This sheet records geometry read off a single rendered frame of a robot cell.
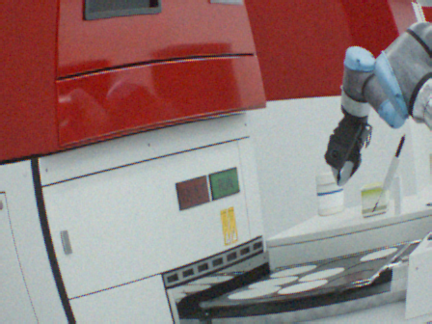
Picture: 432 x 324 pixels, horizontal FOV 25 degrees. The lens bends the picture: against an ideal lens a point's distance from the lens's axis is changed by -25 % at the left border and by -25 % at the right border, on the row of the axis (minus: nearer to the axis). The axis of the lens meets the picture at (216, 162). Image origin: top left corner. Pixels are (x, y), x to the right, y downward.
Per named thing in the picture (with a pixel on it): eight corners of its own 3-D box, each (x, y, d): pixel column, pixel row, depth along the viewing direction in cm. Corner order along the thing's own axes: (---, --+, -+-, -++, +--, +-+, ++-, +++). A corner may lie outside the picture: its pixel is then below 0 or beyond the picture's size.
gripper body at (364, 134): (370, 147, 237) (377, 106, 228) (354, 167, 231) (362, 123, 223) (345, 129, 239) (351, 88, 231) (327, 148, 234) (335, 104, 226)
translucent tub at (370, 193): (361, 218, 240) (360, 188, 239) (365, 213, 247) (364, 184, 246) (387, 212, 237) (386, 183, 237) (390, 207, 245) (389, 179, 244)
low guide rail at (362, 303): (213, 330, 211) (210, 318, 210) (217, 328, 212) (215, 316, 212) (423, 294, 189) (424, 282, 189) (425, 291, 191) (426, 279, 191)
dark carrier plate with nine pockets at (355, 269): (206, 304, 206) (205, 302, 206) (278, 271, 237) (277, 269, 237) (368, 281, 191) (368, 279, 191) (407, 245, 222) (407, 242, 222)
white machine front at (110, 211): (85, 366, 170) (30, 158, 168) (259, 299, 244) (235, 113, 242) (97, 368, 169) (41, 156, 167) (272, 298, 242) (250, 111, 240)
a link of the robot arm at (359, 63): (363, 69, 212) (337, 45, 217) (358, 109, 219) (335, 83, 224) (384, 64, 216) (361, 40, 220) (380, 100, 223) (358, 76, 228)
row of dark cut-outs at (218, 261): (163, 286, 202) (160, 275, 202) (261, 249, 241) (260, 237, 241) (167, 286, 201) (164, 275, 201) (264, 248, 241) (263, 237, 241)
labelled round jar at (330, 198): (314, 217, 264) (310, 176, 264) (323, 212, 270) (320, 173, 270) (339, 213, 261) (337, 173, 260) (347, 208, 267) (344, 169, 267)
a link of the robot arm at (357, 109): (364, 108, 220) (334, 88, 223) (362, 124, 223) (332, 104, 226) (376, 94, 225) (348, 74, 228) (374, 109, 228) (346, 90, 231)
